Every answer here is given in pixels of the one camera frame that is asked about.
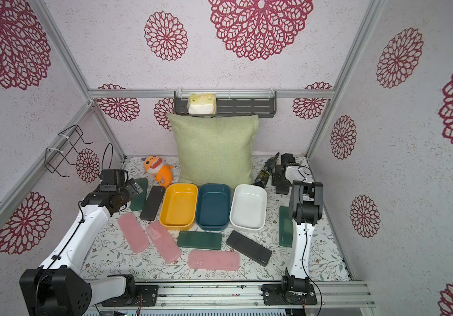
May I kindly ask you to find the dark green pencil case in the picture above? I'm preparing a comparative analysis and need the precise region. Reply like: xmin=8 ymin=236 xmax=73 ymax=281
xmin=177 ymin=230 xmax=222 ymax=250
xmin=130 ymin=178 xmax=148 ymax=212

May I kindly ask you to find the black pencil case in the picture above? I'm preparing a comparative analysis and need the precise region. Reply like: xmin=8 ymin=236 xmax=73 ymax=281
xmin=139 ymin=186 xmax=166 ymax=221
xmin=226 ymin=230 xmax=272 ymax=267

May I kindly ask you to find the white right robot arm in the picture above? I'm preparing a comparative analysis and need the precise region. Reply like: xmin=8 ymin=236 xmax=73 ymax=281
xmin=272 ymin=154 xmax=324 ymax=296

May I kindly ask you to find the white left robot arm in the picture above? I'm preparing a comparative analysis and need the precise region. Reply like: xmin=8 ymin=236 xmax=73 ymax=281
xmin=19 ymin=169 xmax=143 ymax=315

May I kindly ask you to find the white storage box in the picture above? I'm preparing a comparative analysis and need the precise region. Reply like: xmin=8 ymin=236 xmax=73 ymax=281
xmin=230 ymin=184 xmax=267 ymax=233

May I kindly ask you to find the pink pencil case far left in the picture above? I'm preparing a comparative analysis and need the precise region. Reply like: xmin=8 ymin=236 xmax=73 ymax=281
xmin=118 ymin=213 xmax=150 ymax=254

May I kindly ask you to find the pink pencil case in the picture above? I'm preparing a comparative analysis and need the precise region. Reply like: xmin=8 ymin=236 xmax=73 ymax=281
xmin=146 ymin=221 xmax=182 ymax=263
xmin=118 ymin=213 xmax=150 ymax=254
xmin=188 ymin=250 xmax=240 ymax=271

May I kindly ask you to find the yellow storage box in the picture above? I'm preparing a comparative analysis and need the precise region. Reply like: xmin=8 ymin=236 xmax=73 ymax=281
xmin=159 ymin=183 xmax=198 ymax=230

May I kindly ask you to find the black pencil case front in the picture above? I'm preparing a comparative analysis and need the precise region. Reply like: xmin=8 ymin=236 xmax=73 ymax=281
xmin=226 ymin=230 xmax=272 ymax=267

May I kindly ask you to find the teal storage box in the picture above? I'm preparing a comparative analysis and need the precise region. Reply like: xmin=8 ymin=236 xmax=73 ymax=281
xmin=196 ymin=184 xmax=231 ymax=231

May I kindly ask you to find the pink pencil case middle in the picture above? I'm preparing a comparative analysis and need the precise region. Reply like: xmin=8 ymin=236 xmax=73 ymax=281
xmin=146 ymin=221 xmax=182 ymax=263

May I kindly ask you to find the dark green pencil case front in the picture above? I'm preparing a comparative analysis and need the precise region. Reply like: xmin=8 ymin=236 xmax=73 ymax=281
xmin=177 ymin=230 xmax=222 ymax=250

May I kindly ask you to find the pink pencil case front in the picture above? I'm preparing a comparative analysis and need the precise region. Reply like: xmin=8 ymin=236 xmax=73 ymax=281
xmin=188 ymin=250 xmax=240 ymax=271

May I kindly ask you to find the orange shark plush toy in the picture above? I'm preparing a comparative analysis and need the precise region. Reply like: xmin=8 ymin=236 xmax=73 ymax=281
xmin=143 ymin=155 xmax=173 ymax=188

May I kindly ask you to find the green pillow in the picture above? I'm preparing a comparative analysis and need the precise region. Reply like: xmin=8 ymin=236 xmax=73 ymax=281
xmin=167 ymin=114 xmax=259 ymax=188

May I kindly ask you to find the floral table mat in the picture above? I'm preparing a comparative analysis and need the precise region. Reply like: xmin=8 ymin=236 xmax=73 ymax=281
xmin=79 ymin=155 xmax=352 ymax=282

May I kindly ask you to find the tissue pack on shelf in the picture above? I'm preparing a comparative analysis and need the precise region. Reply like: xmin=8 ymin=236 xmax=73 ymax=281
xmin=188 ymin=93 xmax=217 ymax=116

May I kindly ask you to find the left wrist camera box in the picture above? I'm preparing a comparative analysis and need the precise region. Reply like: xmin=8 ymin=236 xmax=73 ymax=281
xmin=100 ymin=169 xmax=128 ymax=187

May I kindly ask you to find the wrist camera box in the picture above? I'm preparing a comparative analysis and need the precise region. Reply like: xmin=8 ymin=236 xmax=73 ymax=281
xmin=284 ymin=165 xmax=313 ymax=184
xmin=100 ymin=169 xmax=128 ymax=187

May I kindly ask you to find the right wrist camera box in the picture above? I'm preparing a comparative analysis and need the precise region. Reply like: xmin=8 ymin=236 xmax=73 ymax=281
xmin=284 ymin=165 xmax=313 ymax=184

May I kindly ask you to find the black wire wall rack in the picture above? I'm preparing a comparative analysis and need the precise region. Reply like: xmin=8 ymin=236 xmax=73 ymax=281
xmin=43 ymin=124 xmax=92 ymax=178

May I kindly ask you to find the dark wall shelf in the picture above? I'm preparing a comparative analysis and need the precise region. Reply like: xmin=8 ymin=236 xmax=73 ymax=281
xmin=174 ymin=91 xmax=277 ymax=119

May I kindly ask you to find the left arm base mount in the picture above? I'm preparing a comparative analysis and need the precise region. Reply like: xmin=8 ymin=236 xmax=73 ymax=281
xmin=101 ymin=285 xmax=159 ymax=308

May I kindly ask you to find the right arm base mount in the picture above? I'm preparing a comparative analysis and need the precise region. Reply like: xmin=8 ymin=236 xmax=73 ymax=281
xmin=261 ymin=281 xmax=318 ymax=306

